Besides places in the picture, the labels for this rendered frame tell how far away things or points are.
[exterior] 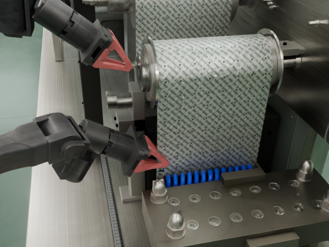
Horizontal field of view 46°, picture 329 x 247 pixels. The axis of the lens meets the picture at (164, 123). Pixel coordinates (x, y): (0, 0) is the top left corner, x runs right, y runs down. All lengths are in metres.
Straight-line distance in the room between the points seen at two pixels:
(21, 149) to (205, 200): 0.37
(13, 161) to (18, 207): 1.72
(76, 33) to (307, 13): 0.47
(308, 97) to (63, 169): 0.52
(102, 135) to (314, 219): 0.44
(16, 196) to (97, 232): 1.58
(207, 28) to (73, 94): 0.68
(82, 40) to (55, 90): 0.81
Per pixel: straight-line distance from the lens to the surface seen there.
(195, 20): 0.97
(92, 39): 0.74
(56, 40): 1.77
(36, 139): 0.68
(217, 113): 0.81
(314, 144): 1.18
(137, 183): 0.96
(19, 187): 2.53
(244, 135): 0.86
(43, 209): 1.00
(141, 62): 0.76
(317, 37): 0.84
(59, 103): 1.44
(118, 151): 0.76
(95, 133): 0.75
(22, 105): 3.41
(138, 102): 0.83
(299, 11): 0.90
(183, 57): 0.75
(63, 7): 0.73
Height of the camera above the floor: 1.57
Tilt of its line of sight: 32 degrees down
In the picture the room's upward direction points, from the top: 1 degrees clockwise
